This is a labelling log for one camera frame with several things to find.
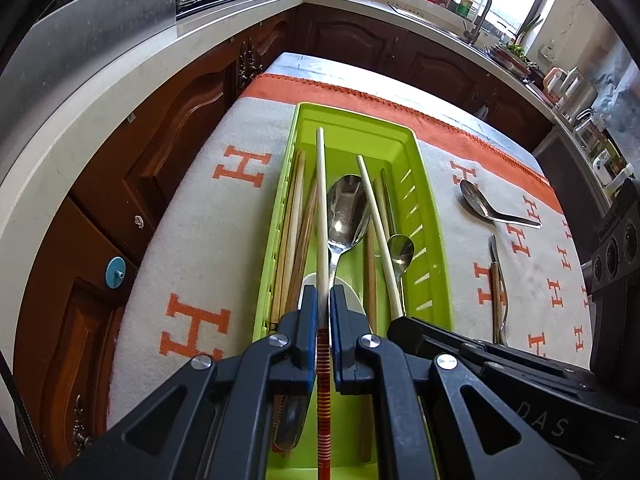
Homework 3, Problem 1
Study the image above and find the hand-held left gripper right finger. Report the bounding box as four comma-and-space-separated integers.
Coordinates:
327, 284, 583, 480

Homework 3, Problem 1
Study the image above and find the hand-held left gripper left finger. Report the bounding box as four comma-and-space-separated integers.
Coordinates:
57, 284, 319, 480

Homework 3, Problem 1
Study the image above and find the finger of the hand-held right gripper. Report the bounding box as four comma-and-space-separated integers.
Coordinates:
387, 316, 594, 392

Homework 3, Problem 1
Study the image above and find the brown wooden chopstick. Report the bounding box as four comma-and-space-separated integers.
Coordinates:
356, 179, 387, 463
287, 175, 318, 311

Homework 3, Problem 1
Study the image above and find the small steel spoon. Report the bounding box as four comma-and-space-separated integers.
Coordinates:
387, 234, 416, 286

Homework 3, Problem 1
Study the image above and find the large steel spoon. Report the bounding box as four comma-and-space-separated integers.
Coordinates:
272, 174, 374, 453

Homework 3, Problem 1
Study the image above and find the steel chopstick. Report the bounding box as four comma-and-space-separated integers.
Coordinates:
382, 169, 401, 238

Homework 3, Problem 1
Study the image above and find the green plastic utensil tray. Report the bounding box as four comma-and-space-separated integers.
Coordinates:
252, 102, 455, 480

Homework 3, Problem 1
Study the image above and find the light bamboo chopstick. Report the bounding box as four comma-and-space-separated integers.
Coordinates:
277, 152, 307, 321
270, 150, 301, 333

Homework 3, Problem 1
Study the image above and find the dark grey appliance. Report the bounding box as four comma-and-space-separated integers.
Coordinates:
532, 125, 611, 261

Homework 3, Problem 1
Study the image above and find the glass jar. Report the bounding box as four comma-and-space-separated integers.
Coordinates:
575, 110, 608, 146

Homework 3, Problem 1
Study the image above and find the beige orange printed blanket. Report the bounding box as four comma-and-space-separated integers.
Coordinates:
107, 72, 596, 431

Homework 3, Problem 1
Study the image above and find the white orange kettle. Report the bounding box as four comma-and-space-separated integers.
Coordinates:
542, 67, 583, 106

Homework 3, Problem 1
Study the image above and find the blue round cabinet lock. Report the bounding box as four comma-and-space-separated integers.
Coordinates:
104, 256, 128, 291

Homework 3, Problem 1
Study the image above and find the plate of green vegetables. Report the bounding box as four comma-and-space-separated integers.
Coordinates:
492, 42, 531, 73

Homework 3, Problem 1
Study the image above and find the brown wooden cabinet row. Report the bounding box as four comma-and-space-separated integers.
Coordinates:
10, 5, 556, 461

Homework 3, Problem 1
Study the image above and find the steel kitchen faucet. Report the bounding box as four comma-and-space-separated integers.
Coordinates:
462, 0, 493, 43

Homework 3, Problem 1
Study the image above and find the white kitchen countertop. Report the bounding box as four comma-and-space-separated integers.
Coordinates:
0, 0, 606, 376

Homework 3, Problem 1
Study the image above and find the stainless steel panel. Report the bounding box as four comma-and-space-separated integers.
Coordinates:
0, 0, 177, 111

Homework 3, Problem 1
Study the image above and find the wooden handled knife on cloth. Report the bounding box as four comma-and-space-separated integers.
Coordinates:
487, 234, 503, 346

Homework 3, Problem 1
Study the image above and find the flat-handled steel soup spoon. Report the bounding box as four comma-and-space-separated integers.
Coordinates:
459, 179, 543, 230

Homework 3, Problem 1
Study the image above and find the ornate metal cabinet handle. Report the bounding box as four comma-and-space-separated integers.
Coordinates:
70, 392, 93, 453
239, 40, 263, 88

